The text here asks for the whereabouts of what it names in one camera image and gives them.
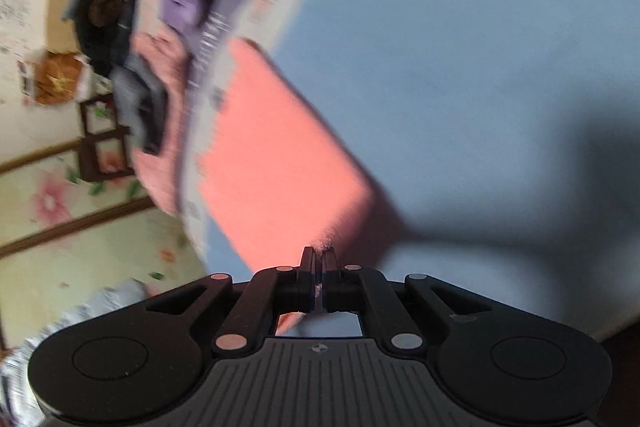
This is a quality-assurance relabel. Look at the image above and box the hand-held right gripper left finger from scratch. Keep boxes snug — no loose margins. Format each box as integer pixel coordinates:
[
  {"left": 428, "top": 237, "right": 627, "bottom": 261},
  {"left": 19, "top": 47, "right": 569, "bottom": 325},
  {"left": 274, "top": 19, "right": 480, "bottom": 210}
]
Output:
[{"left": 145, "top": 247, "right": 319, "bottom": 358}]

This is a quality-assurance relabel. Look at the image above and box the dark wooden frame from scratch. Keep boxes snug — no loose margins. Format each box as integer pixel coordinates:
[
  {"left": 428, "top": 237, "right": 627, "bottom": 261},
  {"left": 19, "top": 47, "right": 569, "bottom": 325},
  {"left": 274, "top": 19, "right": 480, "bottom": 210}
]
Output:
[{"left": 79, "top": 96, "right": 136, "bottom": 182}]

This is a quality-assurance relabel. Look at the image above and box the silver foil sheet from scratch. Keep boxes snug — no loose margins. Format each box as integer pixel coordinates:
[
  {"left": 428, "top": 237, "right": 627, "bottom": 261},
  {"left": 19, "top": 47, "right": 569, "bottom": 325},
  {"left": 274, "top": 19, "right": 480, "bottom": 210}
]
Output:
[{"left": 0, "top": 279, "right": 151, "bottom": 427}]

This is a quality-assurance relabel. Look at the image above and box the black bag pile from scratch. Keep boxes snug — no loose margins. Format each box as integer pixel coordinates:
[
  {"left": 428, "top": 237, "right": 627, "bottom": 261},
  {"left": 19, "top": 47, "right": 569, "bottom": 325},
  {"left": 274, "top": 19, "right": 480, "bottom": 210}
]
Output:
[{"left": 62, "top": 0, "right": 143, "bottom": 78}]

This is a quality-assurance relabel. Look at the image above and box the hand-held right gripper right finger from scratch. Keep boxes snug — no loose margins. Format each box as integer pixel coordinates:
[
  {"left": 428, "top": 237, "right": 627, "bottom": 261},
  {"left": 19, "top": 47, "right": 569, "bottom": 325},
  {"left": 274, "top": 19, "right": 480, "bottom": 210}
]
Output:
[{"left": 323, "top": 247, "right": 494, "bottom": 356}]

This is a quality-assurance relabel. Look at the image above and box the pink cloth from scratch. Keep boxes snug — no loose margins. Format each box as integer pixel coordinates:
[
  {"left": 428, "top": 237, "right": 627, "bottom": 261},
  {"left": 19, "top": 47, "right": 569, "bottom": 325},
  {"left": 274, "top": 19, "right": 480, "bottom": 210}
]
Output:
[{"left": 131, "top": 32, "right": 197, "bottom": 215}]

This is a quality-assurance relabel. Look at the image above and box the blue bed sheet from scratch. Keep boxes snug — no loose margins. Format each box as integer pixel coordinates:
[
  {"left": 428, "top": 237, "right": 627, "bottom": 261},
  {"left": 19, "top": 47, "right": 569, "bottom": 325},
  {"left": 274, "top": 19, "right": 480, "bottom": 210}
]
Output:
[{"left": 205, "top": 0, "right": 640, "bottom": 343}]

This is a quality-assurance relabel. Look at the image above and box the grey black blurred object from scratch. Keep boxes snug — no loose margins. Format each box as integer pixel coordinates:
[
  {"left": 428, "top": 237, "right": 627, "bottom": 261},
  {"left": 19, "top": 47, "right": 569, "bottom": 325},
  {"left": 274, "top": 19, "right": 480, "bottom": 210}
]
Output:
[{"left": 111, "top": 57, "right": 168, "bottom": 156}]

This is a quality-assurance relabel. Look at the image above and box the coral pink towel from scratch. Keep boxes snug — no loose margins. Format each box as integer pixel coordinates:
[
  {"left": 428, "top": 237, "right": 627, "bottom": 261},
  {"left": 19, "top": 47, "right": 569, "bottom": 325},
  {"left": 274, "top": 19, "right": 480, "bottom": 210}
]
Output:
[{"left": 197, "top": 38, "right": 376, "bottom": 335}]

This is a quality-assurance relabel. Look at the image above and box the brown orange bag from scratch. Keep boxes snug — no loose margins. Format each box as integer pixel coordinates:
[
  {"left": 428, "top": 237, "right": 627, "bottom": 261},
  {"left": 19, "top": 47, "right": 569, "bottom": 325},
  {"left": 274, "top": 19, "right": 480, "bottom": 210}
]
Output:
[{"left": 31, "top": 52, "right": 91, "bottom": 105}]

